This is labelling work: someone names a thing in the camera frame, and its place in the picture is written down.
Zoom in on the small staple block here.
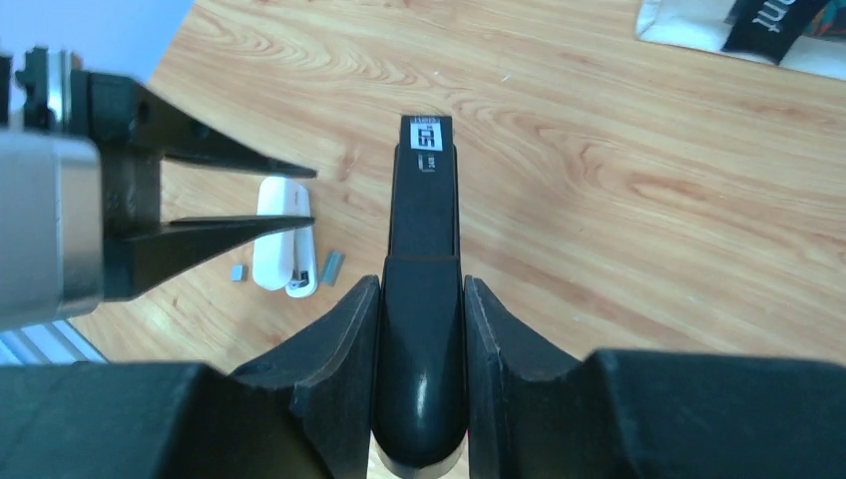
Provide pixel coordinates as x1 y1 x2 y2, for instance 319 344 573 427
230 263 248 282

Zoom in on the grey staple strip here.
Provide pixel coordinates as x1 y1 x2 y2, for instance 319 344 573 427
320 250 345 286

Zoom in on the beige canvas tote bag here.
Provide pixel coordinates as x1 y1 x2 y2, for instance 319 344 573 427
635 0 845 80

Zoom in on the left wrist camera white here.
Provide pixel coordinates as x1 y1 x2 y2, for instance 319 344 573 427
1 130 104 329

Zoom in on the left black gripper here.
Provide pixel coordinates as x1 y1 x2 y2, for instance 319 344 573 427
1 48 317 301

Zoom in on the black stapler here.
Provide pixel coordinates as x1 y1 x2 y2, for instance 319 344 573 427
371 114 468 478

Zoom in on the white stapler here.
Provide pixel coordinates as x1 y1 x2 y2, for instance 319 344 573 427
251 177 318 298

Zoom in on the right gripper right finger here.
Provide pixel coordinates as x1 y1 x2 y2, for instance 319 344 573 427
464 276 596 478

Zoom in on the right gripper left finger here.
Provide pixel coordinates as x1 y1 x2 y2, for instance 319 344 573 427
230 275 380 478

